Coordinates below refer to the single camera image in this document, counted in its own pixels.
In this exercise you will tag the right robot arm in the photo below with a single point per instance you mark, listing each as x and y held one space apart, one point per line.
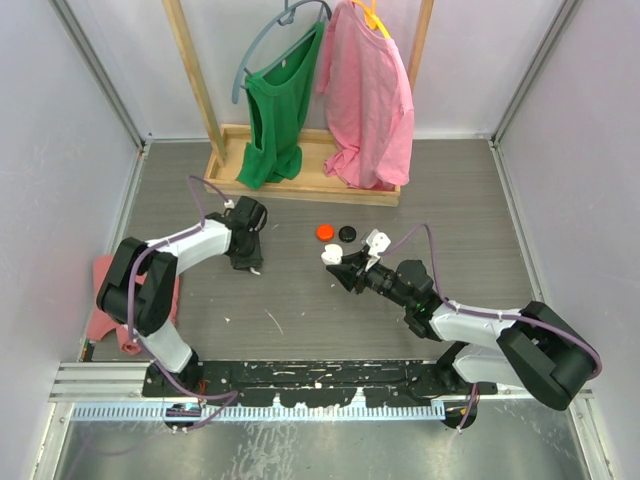
531 348

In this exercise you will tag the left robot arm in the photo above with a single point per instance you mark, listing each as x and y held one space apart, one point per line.
139 285

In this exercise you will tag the orange earbud case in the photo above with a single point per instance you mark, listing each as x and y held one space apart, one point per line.
325 232

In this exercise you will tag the green t-shirt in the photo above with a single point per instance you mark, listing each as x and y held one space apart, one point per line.
278 98

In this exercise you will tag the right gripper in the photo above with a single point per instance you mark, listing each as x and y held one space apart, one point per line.
346 273

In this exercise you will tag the pink t-shirt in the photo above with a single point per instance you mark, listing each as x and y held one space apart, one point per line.
368 104

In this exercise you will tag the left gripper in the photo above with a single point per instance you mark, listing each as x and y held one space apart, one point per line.
254 260

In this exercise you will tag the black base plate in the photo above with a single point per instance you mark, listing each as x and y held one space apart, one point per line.
384 383

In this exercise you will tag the wooden clothes rack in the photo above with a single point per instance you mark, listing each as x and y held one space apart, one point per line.
228 141

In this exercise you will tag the white cable duct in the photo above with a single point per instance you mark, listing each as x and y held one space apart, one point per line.
190 412

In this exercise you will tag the yellow hanger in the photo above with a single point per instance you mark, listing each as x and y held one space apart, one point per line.
371 18

